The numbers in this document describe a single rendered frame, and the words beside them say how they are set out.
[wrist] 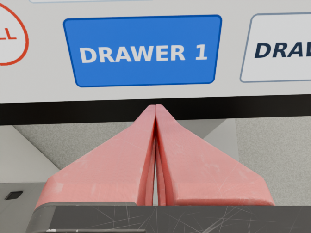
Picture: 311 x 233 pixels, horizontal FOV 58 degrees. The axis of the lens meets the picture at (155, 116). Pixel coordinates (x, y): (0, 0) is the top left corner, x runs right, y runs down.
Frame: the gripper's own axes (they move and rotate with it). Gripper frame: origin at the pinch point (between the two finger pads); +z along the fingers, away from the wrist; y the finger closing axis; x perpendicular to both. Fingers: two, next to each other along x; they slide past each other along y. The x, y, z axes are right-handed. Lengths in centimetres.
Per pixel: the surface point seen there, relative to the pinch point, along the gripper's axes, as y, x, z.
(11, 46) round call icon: 8.7, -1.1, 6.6
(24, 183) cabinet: 32, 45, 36
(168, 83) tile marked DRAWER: -0.9, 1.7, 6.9
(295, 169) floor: -57, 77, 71
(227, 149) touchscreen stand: -29, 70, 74
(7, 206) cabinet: 36, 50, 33
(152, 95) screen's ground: 0.2, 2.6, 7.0
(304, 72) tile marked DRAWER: -10.0, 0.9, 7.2
